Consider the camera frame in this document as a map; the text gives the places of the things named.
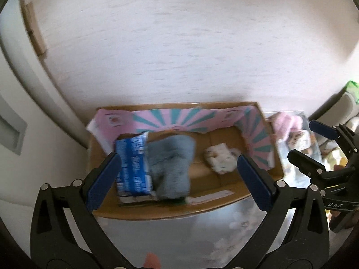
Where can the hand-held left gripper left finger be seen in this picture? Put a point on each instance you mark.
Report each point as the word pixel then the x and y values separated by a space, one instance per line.
pixel 104 179

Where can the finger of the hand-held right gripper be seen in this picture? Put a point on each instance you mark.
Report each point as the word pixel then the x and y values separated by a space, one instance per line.
pixel 304 161
pixel 322 129

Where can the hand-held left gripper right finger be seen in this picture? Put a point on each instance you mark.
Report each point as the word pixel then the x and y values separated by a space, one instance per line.
pixel 253 180

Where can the cardboard box with pink flaps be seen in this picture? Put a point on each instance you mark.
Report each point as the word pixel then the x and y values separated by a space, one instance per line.
pixel 213 143

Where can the person's left hand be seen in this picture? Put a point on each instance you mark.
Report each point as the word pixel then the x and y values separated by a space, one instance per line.
pixel 151 262

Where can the beige cushion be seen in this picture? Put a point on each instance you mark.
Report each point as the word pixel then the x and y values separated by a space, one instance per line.
pixel 343 109

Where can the blue snack packet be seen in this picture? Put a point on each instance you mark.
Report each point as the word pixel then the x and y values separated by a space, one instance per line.
pixel 131 165

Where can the white patterned small toy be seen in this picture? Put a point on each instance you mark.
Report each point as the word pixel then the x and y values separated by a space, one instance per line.
pixel 220 158

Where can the green packet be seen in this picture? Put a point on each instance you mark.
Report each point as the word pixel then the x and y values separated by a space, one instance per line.
pixel 353 89

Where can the grey fluffy cloth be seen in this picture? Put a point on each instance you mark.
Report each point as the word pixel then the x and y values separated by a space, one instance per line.
pixel 172 168

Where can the floral lined white tray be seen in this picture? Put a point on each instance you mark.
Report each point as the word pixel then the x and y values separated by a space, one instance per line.
pixel 202 241

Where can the white door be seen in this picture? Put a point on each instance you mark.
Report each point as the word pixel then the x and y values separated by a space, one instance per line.
pixel 30 112

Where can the wooden trim piece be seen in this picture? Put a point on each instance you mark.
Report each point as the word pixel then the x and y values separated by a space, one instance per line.
pixel 35 28

